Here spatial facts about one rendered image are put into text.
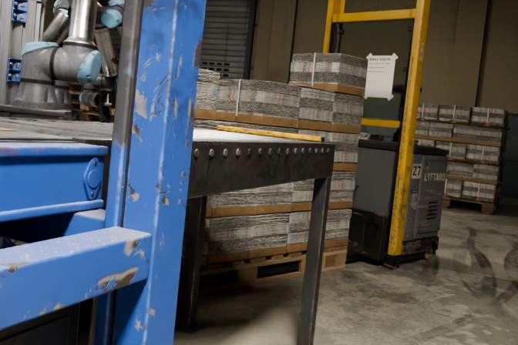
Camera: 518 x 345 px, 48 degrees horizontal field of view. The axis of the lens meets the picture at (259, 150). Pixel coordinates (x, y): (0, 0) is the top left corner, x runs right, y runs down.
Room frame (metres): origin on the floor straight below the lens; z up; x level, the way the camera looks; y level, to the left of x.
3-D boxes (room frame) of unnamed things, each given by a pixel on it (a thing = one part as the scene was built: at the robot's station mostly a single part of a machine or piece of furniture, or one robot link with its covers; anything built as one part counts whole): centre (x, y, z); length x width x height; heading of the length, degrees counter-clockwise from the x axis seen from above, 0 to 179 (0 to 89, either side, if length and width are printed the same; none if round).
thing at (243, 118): (3.17, 0.04, 0.86); 0.38 x 0.29 x 0.04; 46
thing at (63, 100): (2.54, 0.91, 0.87); 0.15 x 0.15 x 0.10
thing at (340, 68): (3.60, -0.37, 0.65); 0.39 x 0.30 x 1.29; 46
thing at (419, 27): (3.69, -0.91, 0.97); 0.09 x 0.09 x 1.75; 46
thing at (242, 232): (3.08, 0.13, 0.42); 1.17 x 0.39 x 0.83; 136
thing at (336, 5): (4.14, -0.44, 0.97); 0.09 x 0.09 x 1.75; 46
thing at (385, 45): (3.93, -0.69, 1.27); 0.57 x 0.01 x 0.65; 46
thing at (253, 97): (3.17, 0.04, 0.95); 0.38 x 0.29 x 0.23; 46
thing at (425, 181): (4.18, -0.93, 0.40); 0.69 x 0.55 x 0.80; 46
